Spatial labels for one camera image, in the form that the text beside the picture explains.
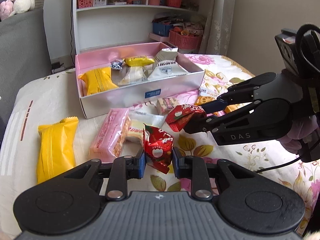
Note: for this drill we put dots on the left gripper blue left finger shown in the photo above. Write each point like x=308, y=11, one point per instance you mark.
x=139, y=164

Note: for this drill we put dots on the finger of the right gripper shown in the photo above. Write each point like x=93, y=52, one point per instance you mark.
x=236, y=119
x=239, y=93

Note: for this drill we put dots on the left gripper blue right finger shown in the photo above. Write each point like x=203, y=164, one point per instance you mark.
x=178, y=163

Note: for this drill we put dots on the red candy pack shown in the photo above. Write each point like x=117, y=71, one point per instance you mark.
x=158, y=145
x=178, y=118

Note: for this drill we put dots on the pink wafer pack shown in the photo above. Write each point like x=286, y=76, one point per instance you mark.
x=108, y=143

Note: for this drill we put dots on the small beige biscuit pack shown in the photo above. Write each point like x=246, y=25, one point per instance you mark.
x=165, y=105

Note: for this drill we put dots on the pale yellow cake pack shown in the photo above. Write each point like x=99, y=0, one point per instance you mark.
x=138, y=122

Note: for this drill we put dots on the yellow snack pack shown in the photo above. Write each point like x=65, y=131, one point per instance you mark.
x=98, y=80
x=56, y=154

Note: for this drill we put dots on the clear bread snack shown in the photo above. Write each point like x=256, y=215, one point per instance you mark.
x=132, y=75

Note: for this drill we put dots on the orange jam biscuit pack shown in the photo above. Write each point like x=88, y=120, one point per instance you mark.
x=215, y=89

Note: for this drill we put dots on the white snack pack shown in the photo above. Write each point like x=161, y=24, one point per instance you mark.
x=166, y=68
x=166, y=54

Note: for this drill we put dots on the purple gloved right hand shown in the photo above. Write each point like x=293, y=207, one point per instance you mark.
x=300, y=129

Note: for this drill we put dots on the floral tablecloth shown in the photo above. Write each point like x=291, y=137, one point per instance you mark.
x=49, y=99

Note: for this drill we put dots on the floral curtain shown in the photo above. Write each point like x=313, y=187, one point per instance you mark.
x=217, y=31

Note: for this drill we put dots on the pink plastic basket floor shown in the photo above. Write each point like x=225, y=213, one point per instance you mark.
x=184, y=42

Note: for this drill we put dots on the pink snack box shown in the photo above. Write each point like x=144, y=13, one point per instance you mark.
x=130, y=95

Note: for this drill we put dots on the small yellow chip bag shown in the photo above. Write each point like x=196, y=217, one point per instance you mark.
x=139, y=61

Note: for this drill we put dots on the yellow snack pack in box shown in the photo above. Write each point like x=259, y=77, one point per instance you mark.
x=98, y=80

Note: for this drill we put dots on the pink step stool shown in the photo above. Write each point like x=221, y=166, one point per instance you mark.
x=165, y=40

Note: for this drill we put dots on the blue storage box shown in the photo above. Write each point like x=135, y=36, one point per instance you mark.
x=161, y=29

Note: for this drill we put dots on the blue white candy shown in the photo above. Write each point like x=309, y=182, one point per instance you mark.
x=117, y=64

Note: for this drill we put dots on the red shelf basket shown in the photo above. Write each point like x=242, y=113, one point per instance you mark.
x=173, y=3

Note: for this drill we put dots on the black power adapter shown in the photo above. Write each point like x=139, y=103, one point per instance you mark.
x=56, y=65

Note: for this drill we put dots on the white bookshelf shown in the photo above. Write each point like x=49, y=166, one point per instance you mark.
x=119, y=23

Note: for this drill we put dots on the grey sofa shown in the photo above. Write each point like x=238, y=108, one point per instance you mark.
x=24, y=57

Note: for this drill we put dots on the white labelled box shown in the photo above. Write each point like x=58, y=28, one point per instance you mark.
x=97, y=3

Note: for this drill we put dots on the small pink shelf basket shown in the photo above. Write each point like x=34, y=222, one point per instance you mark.
x=85, y=4

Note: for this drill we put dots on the pink white plush toy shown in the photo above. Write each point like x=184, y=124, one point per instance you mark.
x=12, y=7

